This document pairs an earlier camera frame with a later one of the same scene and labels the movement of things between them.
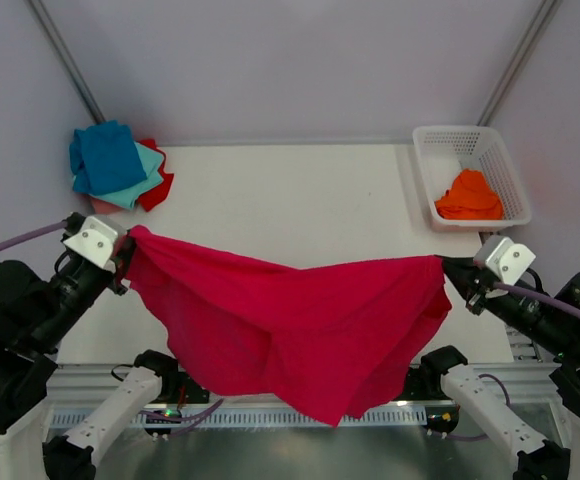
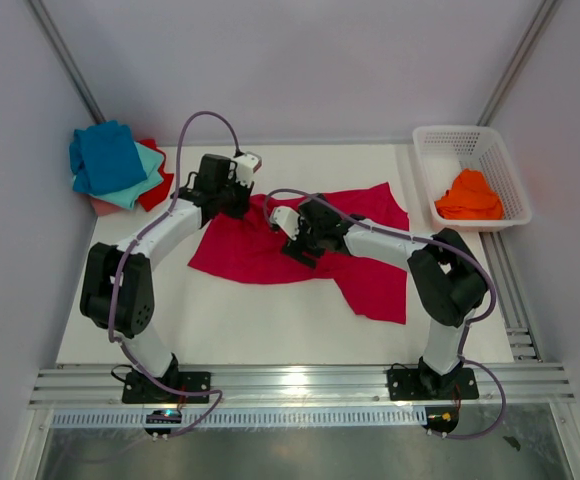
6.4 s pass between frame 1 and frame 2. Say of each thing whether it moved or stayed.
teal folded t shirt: stayed
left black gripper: moved
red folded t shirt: stayed
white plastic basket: stayed
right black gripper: moved
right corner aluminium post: stayed
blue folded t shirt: stayed
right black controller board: stayed
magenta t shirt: moved
